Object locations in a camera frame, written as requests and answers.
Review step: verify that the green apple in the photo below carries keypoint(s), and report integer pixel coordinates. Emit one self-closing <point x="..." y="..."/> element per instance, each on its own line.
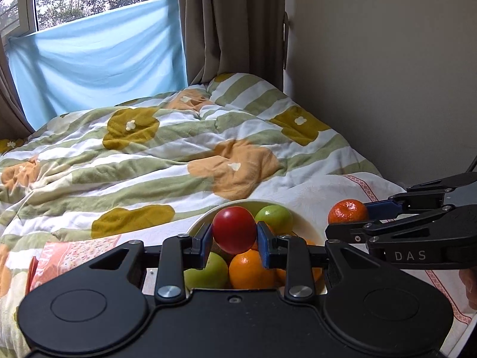
<point x="207" y="272"/>
<point x="274" y="219"/>

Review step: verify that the light blue cloth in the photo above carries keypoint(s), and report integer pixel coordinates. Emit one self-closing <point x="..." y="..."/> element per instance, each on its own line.
<point x="97" y="59"/>

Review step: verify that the white bowl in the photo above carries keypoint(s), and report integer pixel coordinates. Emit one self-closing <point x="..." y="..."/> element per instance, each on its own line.
<point x="303" y="225"/>

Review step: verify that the white sheet with pink border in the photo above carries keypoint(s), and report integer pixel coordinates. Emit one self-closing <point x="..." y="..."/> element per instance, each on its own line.
<point x="316" y="197"/>

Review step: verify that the person's right hand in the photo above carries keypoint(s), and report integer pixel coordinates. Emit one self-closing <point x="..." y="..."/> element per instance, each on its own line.
<point x="470" y="289"/>

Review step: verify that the orange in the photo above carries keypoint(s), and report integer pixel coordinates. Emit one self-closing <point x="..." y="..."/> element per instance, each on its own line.
<point x="251" y="270"/>

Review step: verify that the striped floral blanket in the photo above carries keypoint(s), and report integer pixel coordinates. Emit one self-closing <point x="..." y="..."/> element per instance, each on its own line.
<point x="149" y="164"/>

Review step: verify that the red apple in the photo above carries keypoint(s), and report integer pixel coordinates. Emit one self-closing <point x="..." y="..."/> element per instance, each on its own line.
<point x="234" y="231"/>

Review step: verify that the small tangerine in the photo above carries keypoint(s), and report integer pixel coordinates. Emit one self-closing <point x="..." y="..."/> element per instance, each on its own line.
<point x="348" y="211"/>

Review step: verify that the brown curtain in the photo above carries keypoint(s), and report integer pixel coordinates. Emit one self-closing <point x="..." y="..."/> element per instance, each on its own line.
<point x="231" y="18"/>
<point x="11" y="100"/>

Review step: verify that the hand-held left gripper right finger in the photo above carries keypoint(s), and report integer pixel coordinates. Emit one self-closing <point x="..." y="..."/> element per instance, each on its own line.
<point x="265" y="248"/>

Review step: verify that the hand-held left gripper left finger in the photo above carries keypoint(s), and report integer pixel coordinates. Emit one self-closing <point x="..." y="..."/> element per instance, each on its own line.
<point x="203" y="248"/>

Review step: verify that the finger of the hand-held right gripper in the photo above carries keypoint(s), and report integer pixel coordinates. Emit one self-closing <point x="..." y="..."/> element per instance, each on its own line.
<point x="372" y="229"/>
<point x="382" y="208"/>

